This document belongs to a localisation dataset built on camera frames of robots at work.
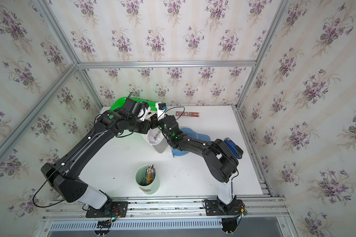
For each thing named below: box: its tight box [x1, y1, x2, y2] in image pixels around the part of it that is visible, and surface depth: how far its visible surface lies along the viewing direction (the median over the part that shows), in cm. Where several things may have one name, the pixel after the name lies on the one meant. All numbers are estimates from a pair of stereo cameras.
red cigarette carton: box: [175, 111, 200, 118], surface depth 117 cm
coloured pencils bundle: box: [141, 163, 156, 186], surface depth 72 cm
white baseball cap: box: [146, 127, 169, 154], surface depth 86 cm
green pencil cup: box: [134, 164, 161, 196], surface depth 73 cm
